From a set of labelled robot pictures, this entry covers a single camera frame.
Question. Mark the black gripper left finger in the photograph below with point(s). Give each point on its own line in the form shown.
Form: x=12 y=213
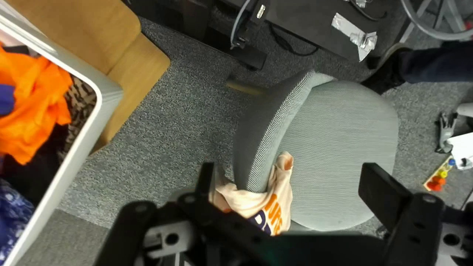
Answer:
x=208 y=182

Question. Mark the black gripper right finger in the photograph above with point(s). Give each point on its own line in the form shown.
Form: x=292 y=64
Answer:
x=385 y=192

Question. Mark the peach shirt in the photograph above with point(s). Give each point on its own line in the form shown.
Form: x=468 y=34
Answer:
x=267 y=201

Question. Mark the grey upholstered chair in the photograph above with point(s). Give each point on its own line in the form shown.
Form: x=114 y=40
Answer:
x=335 y=148

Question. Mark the white plastic bin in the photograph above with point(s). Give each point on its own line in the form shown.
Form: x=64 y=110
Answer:
x=94 y=118

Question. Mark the colourful small toy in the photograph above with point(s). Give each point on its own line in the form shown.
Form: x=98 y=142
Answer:
x=438 y=178

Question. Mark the grey metal clip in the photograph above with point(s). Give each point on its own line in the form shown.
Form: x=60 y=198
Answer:
x=447 y=130

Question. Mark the white plastic object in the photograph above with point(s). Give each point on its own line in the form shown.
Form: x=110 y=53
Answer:
x=462 y=149

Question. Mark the black shoe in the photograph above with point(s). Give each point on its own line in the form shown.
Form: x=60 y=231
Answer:
x=386 y=74

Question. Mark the dark blue trouser leg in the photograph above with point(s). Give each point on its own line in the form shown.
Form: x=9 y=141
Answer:
x=438 y=61

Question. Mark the black patterned cloth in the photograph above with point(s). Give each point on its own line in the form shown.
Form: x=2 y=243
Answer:
x=30 y=178

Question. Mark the orange cloth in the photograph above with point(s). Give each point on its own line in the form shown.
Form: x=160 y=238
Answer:
x=30 y=108

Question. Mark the blue patterned bandana cloth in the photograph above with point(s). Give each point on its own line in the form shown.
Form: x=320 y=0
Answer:
x=12 y=222

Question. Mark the silver metal bracket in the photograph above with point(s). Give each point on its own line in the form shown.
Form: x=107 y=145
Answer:
x=355 y=34

